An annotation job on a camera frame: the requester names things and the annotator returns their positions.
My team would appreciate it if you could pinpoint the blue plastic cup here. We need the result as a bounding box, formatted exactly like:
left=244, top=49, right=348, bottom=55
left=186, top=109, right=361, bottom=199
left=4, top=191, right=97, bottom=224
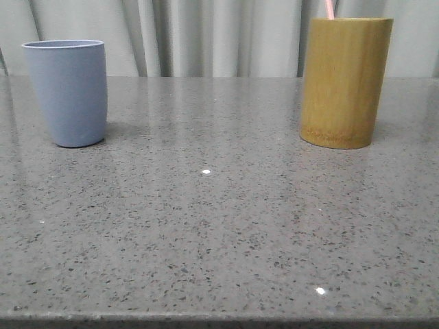
left=22, top=40, right=108, bottom=148

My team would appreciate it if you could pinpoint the pink chopstick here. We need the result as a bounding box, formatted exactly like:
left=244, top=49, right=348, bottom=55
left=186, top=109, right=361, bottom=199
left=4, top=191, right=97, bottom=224
left=324, top=0, right=335, bottom=20

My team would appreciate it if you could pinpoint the grey-white curtain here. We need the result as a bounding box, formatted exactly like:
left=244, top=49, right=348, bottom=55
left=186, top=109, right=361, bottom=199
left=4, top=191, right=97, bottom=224
left=0, top=0, right=439, bottom=78

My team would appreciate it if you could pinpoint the bamboo cylinder holder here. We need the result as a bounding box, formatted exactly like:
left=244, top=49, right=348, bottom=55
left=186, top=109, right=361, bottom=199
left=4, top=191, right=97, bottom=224
left=300, top=18, right=393, bottom=149

